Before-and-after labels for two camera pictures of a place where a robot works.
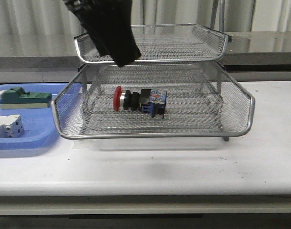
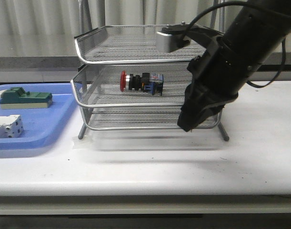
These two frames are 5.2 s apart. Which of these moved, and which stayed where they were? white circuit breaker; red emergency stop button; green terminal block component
Moved: red emergency stop button
Stayed: white circuit breaker; green terminal block component
